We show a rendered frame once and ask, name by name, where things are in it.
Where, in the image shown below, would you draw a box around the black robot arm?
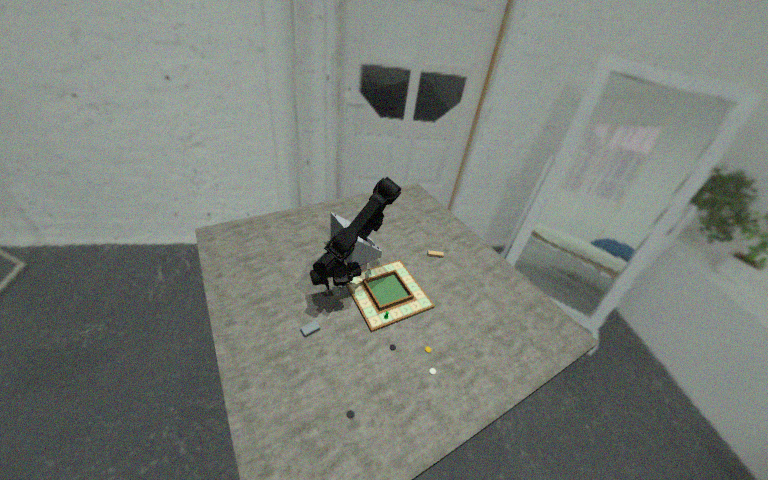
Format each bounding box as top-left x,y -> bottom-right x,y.
313,177 -> 401,286

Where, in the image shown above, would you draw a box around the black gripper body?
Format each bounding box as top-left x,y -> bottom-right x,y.
310,261 -> 362,285

